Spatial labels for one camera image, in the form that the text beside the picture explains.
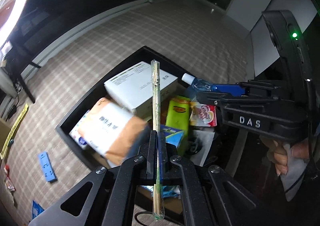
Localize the blue wet wipes pack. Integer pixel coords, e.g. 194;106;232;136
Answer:
31;200;44;219

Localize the light blue plate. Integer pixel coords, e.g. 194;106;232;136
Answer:
38;151;57;183

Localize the patterned tissue pack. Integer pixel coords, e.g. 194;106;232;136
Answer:
69;110;89;150

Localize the long yellow straw wrapper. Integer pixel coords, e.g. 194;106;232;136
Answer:
1;103;29;160

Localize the teal clothespin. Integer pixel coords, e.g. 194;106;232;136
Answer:
8;139;14;147

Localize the black foil snack pack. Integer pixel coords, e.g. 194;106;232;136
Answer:
185;130;215;166

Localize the blue cartoon card package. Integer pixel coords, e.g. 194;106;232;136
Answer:
161;124;184;148

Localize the pink plaid tablecloth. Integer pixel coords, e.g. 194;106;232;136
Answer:
0;0;251;226

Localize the person's right hand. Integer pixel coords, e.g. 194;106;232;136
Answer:
260;136;309;177

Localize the red santa figurine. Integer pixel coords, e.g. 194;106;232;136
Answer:
4;165;16;192

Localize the white cardboard box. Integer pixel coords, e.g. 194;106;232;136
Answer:
103;61;179;118

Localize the orange white tissue pack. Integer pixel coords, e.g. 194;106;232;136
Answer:
78;97;147;165

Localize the coffee mate sachet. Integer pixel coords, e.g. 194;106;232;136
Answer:
189;102;217;127

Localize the small blue liquid bottle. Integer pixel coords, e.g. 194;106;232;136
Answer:
182;73;218;92

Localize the green tube with cap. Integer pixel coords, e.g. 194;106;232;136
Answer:
165;96;190;133

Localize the black storage box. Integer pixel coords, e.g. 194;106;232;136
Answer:
55;45;241;216

